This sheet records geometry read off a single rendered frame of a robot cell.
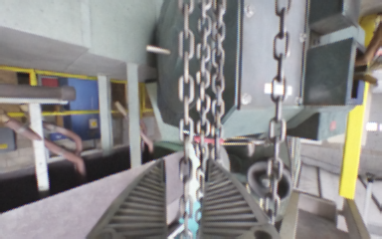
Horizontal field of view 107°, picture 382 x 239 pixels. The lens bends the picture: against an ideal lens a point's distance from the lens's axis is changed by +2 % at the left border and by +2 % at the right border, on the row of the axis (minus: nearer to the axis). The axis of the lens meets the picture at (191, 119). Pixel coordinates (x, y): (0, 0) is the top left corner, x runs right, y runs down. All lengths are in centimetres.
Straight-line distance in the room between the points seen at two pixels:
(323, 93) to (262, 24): 20
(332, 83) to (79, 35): 64
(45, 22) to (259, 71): 52
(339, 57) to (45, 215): 83
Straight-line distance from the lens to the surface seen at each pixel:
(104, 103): 96
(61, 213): 66
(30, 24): 55
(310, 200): 240
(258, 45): 30
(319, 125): 57
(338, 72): 41
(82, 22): 58
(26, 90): 52
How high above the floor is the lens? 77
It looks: 6 degrees up
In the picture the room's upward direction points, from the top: 180 degrees counter-clockwise
